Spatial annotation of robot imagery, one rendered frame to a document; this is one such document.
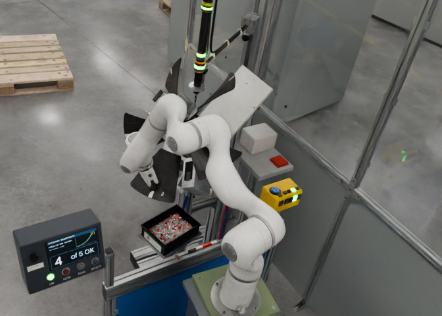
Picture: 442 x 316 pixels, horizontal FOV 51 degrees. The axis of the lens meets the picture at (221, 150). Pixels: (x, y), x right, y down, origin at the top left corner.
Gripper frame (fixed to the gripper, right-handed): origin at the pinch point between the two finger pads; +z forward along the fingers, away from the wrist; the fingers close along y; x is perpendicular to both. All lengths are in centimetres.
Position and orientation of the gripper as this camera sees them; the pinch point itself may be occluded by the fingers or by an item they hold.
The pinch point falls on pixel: (151, 186)
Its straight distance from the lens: 214.2
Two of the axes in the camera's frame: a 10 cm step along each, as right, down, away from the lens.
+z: 1.0, 6.8, 7.2
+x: -8.4, 4.4, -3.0
